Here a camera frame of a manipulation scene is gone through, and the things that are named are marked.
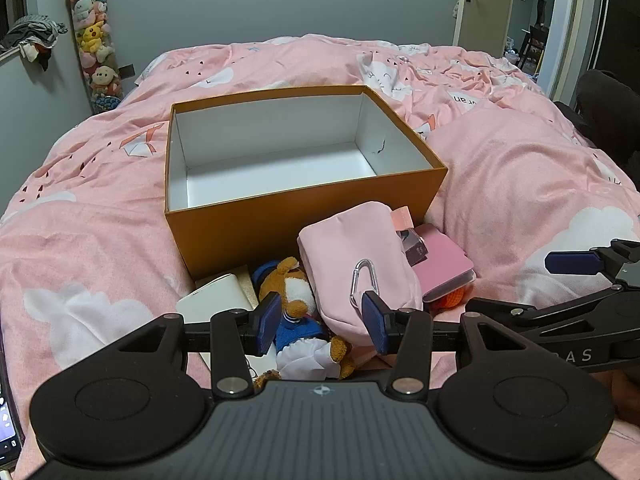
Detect small orange toy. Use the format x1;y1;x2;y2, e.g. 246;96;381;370
429;287;468;313

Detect brown plush toy blue outfit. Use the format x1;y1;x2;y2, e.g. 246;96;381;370
251;256;357;382

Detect orange cardboard box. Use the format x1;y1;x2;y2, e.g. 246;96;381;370
164;85;449;281

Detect grey clothes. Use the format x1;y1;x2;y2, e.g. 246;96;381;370
0;15;68;72

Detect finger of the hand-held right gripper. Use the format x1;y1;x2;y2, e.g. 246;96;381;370
465;297;618;334
544;239;640;287

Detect white box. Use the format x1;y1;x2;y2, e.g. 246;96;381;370
176;273;257;326

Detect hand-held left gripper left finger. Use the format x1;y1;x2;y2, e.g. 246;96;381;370
107;291;284;399

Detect dark printed small box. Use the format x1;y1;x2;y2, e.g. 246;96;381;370
397;227;430;267

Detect hanging net of plush toys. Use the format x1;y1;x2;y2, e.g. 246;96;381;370
61;0;124;116

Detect pink printed blanket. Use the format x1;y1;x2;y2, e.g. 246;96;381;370
0;34;640;480

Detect beige door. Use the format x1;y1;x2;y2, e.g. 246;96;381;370
452;0;521;49

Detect dark cloth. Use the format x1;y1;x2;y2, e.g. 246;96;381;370
555;69;640;186

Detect pink case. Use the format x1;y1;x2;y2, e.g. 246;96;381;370
410;223;476;305

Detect silver carabiner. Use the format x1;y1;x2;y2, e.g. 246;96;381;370
348;259;382;311

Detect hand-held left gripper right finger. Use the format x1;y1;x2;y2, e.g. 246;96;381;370
360;290;536;397

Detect pink fabric pouch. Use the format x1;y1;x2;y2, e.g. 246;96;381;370
297;201;426;347

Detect dark chair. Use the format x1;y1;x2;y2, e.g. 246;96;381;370
519;24;551;73

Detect smartphone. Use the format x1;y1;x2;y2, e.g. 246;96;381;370
0;355;26;466

